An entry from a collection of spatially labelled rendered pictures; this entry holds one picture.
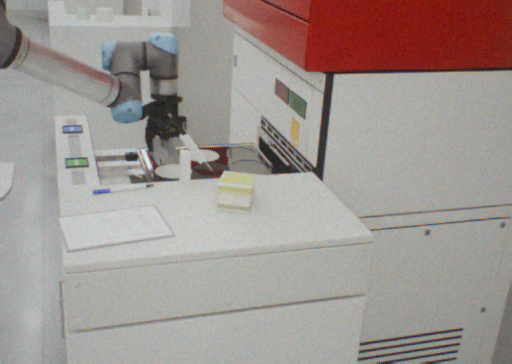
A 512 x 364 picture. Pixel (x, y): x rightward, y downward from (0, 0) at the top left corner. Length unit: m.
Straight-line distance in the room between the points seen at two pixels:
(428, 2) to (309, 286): 0.75
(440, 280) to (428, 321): 0.14
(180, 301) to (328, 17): 0.73
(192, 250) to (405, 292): 0.89
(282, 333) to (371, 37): 0.72
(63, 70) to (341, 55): 0.64
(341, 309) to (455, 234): 0.62
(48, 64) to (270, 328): 0.73
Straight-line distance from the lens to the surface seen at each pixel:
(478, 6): 1.72
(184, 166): 1.47
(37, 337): 2.67
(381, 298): 1.92
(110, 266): 1.21
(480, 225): 1.97
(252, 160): 1.85
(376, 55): 1.60
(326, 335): 1.44
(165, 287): 1.25
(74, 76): 1.49
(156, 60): 1.65
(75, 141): 1.82
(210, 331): 1.33
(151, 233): 1.28
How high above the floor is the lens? 1.57
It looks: 23 degrees down
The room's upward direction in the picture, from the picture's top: 4 degrees clockwise
